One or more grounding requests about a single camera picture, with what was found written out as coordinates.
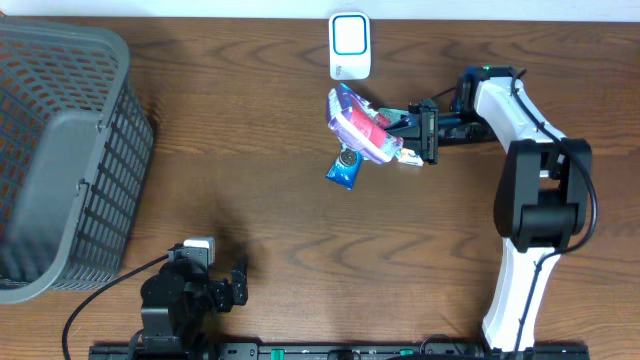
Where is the small orange snack box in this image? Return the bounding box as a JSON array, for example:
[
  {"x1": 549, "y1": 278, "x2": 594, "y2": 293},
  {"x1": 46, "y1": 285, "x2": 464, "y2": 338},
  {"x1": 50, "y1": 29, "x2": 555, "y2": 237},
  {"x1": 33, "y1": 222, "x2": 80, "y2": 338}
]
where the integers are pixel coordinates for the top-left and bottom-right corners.
[{"x1": 395, "y1": 148, "x2": 424, "y2": 167}]

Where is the purple red snack bag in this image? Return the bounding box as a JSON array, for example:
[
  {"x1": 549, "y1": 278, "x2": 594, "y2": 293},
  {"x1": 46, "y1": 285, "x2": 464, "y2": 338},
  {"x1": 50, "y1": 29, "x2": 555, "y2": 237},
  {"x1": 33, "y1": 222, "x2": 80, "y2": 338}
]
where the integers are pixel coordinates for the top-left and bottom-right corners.
[{"x1": 326, "y1": 83, "x2": 404, "y2": 164}]

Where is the blue Oreo cookie pack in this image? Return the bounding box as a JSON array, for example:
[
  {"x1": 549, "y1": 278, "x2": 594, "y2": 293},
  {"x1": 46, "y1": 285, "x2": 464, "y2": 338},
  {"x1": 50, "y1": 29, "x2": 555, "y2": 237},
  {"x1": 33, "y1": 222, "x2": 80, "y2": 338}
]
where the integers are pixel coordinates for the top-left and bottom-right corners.
[{"x1": 325, "y1": 145, "x2": 363, "y2": 190}]

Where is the teal snack packet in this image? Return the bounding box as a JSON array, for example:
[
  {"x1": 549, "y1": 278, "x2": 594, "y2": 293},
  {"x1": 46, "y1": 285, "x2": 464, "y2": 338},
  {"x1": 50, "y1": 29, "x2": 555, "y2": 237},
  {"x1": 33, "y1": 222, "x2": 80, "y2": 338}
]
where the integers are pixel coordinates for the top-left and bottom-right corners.
[{"x1": 376, "y1": 108, "x2": 412, "y2": 130}]

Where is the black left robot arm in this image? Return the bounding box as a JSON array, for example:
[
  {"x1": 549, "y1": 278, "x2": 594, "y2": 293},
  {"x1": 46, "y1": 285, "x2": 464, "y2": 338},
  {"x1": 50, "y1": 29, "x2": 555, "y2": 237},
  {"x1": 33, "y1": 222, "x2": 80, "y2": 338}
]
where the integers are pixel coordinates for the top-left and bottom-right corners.
[{"x1": 127, "y1": 244, "x2": 248, "y2": 359}]

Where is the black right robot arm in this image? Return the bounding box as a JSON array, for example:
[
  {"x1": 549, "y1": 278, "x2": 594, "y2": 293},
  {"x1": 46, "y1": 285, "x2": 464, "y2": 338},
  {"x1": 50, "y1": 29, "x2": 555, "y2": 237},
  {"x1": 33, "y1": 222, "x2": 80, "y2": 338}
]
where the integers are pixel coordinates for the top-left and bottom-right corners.
[{"x1": 387, "y1": 66, "x2": 598, "y2": 359}]

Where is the grey plastic mesh basket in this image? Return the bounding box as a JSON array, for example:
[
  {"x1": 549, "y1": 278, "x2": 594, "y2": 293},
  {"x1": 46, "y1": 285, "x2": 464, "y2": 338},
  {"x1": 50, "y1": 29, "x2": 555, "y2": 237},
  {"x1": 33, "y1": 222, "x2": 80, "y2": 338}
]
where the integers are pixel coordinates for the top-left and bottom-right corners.
[{"x1": 1, "y1": 17, "x2": 154, "y2": 304}]

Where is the black left camera cable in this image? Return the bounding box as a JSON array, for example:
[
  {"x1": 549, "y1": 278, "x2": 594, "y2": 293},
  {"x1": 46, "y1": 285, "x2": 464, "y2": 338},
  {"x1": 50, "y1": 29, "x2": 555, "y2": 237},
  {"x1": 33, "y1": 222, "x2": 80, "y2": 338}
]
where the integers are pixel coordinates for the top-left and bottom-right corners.
[{"x1": 61, "y1": 253, "x2": 171, "y2": 360}]

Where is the black camera cable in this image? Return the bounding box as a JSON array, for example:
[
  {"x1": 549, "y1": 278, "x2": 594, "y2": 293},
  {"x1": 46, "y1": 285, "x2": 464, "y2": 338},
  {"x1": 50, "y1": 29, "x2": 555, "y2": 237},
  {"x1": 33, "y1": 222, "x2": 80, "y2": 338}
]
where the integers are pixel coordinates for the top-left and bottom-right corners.
[
  {"x1": 429, "y1": 67, "x2": 599, "y2": 360},
  {"x1": 61, "y1": 253, "x2": 171, "y2": 360}
]

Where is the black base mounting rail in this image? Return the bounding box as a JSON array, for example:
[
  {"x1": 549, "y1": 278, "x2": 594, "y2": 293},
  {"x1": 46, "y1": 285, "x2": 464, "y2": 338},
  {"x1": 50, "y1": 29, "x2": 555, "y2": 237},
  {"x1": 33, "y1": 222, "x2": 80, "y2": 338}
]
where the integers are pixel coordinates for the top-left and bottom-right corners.
[{"x1": 88, "y1": 341, "x2": 591, "y2": 360}]

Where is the black right camera cable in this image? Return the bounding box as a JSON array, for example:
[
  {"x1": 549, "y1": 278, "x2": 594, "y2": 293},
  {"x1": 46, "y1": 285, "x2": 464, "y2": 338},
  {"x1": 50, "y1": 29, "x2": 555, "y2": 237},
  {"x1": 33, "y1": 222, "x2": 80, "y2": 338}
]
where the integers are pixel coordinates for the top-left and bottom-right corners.
[{"x1": 429, "y1": 67, "x2": 599, "y2": 360}]

